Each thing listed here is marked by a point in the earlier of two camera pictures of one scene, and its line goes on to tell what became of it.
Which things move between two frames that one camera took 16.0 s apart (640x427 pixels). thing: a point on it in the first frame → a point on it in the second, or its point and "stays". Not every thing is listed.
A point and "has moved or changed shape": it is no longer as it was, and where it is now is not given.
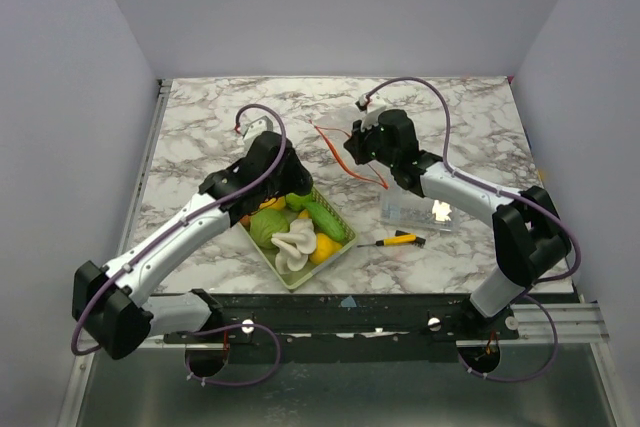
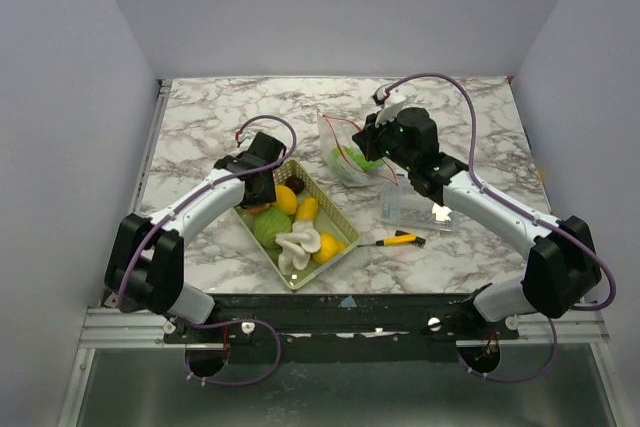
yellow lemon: x=325 y=249 stays
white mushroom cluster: x=294 y=246 stays
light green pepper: x=296 y=202 → x=354 y=159
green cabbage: x=264 y=223 stays
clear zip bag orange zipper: x=391 y=201 has moved or changed shape
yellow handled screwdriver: x=401 y=238 stays
